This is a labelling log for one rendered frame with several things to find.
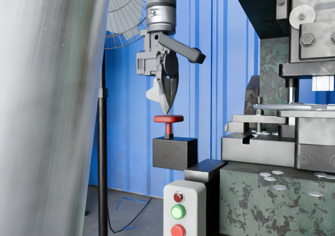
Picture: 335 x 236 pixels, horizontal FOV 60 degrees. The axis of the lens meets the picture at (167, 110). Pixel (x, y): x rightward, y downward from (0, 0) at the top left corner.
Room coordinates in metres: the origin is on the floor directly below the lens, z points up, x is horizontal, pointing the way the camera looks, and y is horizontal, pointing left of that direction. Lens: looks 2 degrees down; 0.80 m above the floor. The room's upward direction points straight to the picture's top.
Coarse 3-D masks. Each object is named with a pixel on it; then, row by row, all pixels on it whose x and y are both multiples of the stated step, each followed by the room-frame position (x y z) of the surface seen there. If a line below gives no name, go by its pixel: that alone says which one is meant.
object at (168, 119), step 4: (156, 116) 0.70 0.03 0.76; (160, 116) 0.69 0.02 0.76; (164, 116) 0.69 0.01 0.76; (168, 116) 0.68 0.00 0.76; (172, 116) 0.69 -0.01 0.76; (176, 116) 0.69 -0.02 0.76; (180, 116) 0.71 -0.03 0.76; (156, 120) 0.69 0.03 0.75; (160, 120) 0.69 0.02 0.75; (164, 120) 0.68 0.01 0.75; (168, 120) 0.68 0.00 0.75; (172, 120) 0.68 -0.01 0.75; (176, 120) 0.69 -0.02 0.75; (180, 120) 0.70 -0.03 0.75; (168, 124) 0.71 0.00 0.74; (168, 128) 0.71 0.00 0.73; (168, 132) 0.71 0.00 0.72
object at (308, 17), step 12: (300, 0) 0.70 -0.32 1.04; (312, 0) 0.69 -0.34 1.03; (324, 0) 0.68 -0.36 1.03; (300, 12) 0.69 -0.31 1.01; (312, 12) 0.68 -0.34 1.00; (324, 12) 0.68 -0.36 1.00; (300, 24) 0.68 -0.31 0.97; (312, 24) 0.66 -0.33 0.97; (324, 24) 0.65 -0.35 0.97; (300, 36) 0.68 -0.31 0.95; (312, 36) 0.66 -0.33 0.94; (324, 36) 0.65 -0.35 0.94; (300, 48) 0.68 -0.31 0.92; (312, 48) 0.66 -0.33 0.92; (324, 48) 0.65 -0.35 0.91; (300, 60) 0.70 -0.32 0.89; (312, 60) 0.69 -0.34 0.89; (324, 60) 0.68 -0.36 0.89
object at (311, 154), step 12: (300, 120) 0.62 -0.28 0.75; (312, 120) 0.60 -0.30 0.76; (324, 120) 0.59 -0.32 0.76; (300, 132) 0.62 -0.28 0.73; (312, 132) 0.60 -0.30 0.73; (324, 132) 0.59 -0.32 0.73; (300, 144) 0.62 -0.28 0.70; (312, 144) 0.61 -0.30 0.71; (324, 144) 0.59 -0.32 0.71; (300, 156) 0.61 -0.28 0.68; (312, 156) 0.60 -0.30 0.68; (324, 156) 0.59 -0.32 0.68; (300, 168) 0.62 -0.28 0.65; (312, 168) 0.60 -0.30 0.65; (324, 168) 0.59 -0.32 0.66
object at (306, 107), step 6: (258, 108) 0.63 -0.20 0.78; (264, 108) 0.61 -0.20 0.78; (270, 108) 0.59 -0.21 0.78; (276, 108) 0.57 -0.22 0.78; (282, 108) 0.56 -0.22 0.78; (288, 108) 0.55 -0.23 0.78; (294, 108) 0.54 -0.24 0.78; (300, 108) 0.54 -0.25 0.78; (306, 108) 0.53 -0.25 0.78; (312, 108) 0.59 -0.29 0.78; (318, 108) 0.59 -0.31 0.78; (324, 108) 0.58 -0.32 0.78; (330, 108) 0.51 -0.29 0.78
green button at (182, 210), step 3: (177, 204) 0.56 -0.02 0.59; (174, 207) 0.56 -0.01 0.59; (177, 207) 0.55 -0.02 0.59; (180, 207) 0.55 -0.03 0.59; (183, 207) 0.56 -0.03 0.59; (171, 210) 0.56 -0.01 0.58; (180, 210) 0.55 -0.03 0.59; (183, 210) 0.55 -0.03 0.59; (171, 213) 0.56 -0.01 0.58; (183, 213) 0.55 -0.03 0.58; (180, 216) 0.55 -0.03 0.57; (183, 216) 0.55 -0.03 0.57; (177, 219) 0.55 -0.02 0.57
